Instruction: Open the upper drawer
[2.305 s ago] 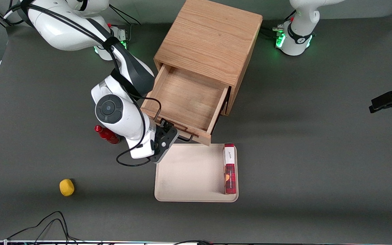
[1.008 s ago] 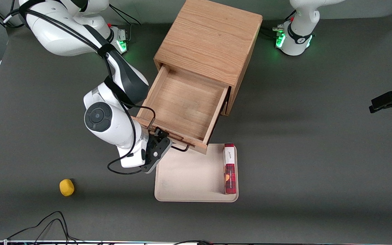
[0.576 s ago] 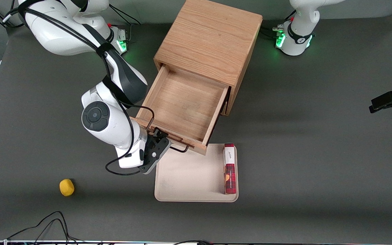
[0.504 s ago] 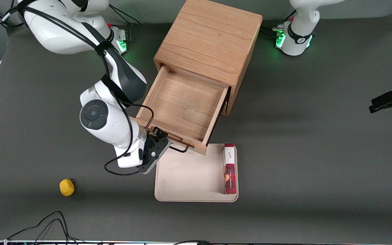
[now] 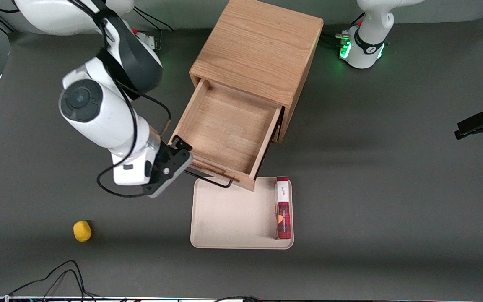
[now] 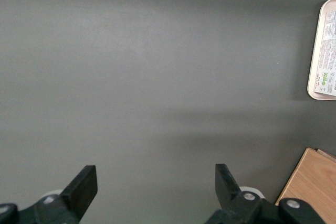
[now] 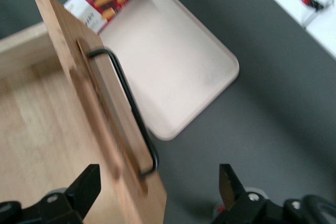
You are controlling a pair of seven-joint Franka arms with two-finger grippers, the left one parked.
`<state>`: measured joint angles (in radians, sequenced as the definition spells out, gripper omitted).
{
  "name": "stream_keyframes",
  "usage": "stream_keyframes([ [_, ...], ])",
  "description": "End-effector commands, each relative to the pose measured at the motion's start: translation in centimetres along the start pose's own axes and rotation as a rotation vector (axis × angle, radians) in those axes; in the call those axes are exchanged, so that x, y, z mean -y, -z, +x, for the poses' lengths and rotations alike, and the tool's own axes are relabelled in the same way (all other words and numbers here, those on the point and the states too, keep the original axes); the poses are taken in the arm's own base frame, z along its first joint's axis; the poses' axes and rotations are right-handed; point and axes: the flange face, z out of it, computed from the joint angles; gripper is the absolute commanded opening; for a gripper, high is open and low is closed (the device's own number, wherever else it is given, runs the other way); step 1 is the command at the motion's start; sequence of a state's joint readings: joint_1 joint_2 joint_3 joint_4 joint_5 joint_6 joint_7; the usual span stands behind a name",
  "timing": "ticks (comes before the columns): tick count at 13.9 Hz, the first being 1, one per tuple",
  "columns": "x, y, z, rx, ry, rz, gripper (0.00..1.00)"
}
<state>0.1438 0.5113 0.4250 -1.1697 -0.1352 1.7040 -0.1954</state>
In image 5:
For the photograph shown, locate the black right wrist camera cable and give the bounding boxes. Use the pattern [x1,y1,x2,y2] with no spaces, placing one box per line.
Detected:
[97,63,173,198]

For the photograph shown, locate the yellow lemon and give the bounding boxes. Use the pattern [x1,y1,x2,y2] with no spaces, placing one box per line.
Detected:
[73,220,92,243]

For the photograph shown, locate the black metal drawer handle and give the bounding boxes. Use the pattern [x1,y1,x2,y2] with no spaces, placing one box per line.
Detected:
[183,169,234,188]

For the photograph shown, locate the wooden drawer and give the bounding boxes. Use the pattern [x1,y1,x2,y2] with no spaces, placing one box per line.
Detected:
[169,78,285,192]

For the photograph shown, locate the black floor cable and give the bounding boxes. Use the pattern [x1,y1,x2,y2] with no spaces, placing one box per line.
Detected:
[9,260,87,299]
[214,296,263,302]
[40,269,99,299]

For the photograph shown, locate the beige rectangular tray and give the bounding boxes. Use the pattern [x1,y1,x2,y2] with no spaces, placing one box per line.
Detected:
[190,177,294,250]

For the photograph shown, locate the black arm base cable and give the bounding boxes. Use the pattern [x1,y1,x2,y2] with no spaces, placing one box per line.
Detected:
[134,6,175,52]
[320,13,366,47]

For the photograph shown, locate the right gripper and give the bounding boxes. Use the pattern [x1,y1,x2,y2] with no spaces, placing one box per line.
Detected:
[112,136,193,186]

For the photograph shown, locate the red tartan cookie box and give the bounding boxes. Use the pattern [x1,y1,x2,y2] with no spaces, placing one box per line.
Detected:
[275,176,292,240]

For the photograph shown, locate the wooden drawer cabinet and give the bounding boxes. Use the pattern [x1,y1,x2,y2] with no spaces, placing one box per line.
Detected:
[189,0,324,143]

